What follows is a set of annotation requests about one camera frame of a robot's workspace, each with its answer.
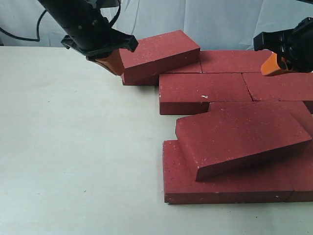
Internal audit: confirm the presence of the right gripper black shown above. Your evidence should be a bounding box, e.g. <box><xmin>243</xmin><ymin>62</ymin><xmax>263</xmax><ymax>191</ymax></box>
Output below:
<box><xmin>253</xmin><ymin>17</ymin><xmax>313</xmax><ymax>76</ymax></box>

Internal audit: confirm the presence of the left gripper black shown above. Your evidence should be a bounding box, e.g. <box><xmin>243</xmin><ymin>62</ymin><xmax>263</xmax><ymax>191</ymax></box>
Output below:
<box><xmin>39</xmin><ymin>0</ymin><xmax>138</xmax><ymax>75</ymax></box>

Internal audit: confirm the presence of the back left base brick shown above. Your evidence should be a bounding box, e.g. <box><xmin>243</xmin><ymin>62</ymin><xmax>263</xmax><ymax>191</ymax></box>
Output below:
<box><xmin>121</xmin><ymin>61</ymin><xmax>202</xmax><ymax>86</ymax></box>

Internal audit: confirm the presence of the base brick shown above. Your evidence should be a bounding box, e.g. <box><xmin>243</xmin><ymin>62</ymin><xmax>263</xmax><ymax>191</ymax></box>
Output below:
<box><xmin>121</xmin><ymin>61</ymin><xmax>202</xmax><ymax>86</ymax></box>
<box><xmin>200</xmin><ymin>50</ymin><xmax>272</xmax><ymax>73</ymax></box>
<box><xmin>285</xmin><ymin>143</ymin><xmax>313</xmax><ymax>203</ymax></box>
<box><xmin>162</xmin><ymin>140</ymin><xmax>293</xmax><ymax>205</ymax></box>

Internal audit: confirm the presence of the back right base brick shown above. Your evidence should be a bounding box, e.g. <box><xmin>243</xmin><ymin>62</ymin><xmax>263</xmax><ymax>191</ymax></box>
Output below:
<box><xmin>200</xmin><ymin>50</ymin><xmax>272</xmax><ymax>73</ymax></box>

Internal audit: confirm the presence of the middle row red brick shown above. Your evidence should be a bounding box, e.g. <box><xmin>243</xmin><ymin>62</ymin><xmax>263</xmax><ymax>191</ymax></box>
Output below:
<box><xmin>208</xmin><ymin>101</ymin><xmax>313</xmax><ymax>137</ymax></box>

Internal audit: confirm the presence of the front right base brick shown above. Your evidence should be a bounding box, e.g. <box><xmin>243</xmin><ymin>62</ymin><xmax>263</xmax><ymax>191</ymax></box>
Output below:
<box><xmin>285</xmin><ymin>143</ymin><xmax>313</xmax><ymax>203</ymax></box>

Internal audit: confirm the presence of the front left base brick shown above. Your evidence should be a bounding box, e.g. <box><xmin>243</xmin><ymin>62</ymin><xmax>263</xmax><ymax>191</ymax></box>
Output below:
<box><xmin>162</xmin><ymin>140</ymin><xmax>293</xmax><ymax>205</ymax></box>

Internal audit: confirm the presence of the blue-grey backdrop cloth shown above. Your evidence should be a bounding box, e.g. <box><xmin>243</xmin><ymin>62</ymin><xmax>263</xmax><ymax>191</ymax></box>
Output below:
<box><xmin>0</xmin><ymin>0</ymin><xmax>313</xmax><ymax>50</ymax></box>

